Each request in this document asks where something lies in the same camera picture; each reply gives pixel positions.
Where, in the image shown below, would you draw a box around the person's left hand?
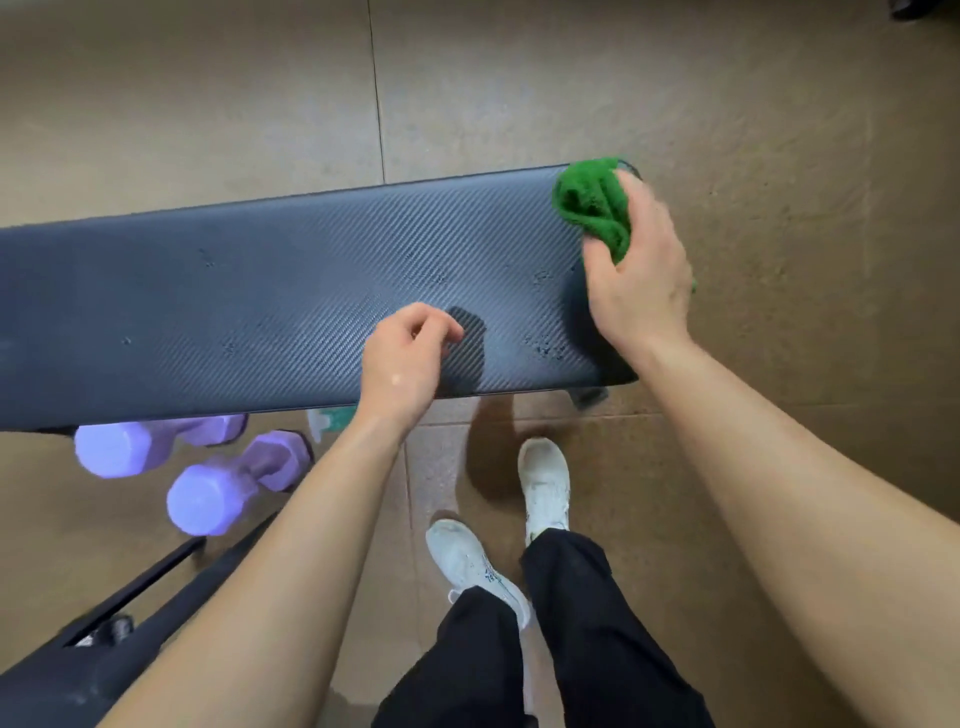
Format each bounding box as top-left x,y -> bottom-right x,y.
357,302 -> 466,445

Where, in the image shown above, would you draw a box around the person's left forearm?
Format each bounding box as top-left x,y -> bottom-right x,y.
97,408 -> 412,728

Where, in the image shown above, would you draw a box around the white left sneaker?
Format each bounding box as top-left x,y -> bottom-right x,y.
425,519 -> 533,632

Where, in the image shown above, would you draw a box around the black metal frame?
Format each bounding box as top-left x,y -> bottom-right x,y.
0,510 -> 283,728

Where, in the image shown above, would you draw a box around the green microfibre cloth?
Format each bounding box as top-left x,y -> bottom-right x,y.
552,156 -> 633,265

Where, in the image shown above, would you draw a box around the white right sneaker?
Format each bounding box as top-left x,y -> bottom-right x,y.
517,437 -> 572,546

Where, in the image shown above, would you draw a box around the white sneaker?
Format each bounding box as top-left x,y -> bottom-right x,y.
425,519 -> 533,632
517,437 -> 572,546

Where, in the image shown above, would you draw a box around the white and green spray bottle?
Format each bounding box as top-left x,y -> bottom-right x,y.
305,405 -> 360,444

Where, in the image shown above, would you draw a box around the person's right hand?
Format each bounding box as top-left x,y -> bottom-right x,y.
581,168 -> 696,363

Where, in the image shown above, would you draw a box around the black trousers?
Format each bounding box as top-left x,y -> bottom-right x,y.
372,528 -> 715,728

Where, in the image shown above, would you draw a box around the person's right forearm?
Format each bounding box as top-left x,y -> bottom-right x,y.
633,333 -> 960,728

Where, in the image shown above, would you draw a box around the black padded weight bench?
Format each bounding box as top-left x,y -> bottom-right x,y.
0,161 -> 642,434

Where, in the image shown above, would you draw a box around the purple dumbbell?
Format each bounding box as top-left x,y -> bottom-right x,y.
165,429 -> 315,538
73,414 -> 249,480

